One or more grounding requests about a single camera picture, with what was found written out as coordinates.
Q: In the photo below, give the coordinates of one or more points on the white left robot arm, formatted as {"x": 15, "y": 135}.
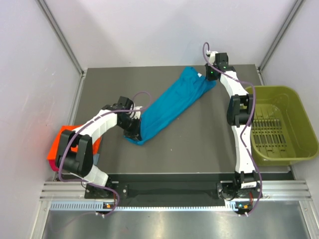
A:
{"x": 75, "y": 153}

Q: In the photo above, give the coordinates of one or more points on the blue t shirt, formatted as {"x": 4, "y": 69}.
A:
{"x": 185, "y": 91}

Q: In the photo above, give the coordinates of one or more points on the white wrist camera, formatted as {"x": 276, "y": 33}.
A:
{"x": 211, "y": 56}
{"x": 136, "y": 113}

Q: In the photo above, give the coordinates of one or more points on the olive green plastic basket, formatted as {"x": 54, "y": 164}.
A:
{"x": 281, "y": 133}

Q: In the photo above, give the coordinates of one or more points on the pink folded t shirt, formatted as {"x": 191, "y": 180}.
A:
{"x": 53, "y": 166}

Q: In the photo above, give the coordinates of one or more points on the grey slotted cable duct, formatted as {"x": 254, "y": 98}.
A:
{"x": 101, "y": 206}

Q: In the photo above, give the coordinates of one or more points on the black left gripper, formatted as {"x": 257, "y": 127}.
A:
{"x": 135, "y": 133}

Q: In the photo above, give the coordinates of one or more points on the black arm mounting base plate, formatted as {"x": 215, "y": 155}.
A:
{"x": 172, "y": 189}

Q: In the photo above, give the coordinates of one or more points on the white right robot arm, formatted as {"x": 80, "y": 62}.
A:
{"x": 240, "y": 113}

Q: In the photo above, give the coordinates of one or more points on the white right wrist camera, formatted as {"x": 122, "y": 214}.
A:
{"x": 211, "y": 56}

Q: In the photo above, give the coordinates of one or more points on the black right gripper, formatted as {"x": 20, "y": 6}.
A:
{"x": 208, "y": 77}

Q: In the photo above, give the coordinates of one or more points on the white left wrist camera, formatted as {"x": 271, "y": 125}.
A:
{"x": 136, "y": 113}

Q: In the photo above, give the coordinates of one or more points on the aluminium frame rail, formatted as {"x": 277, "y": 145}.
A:
{"x": 62, "y": 191}

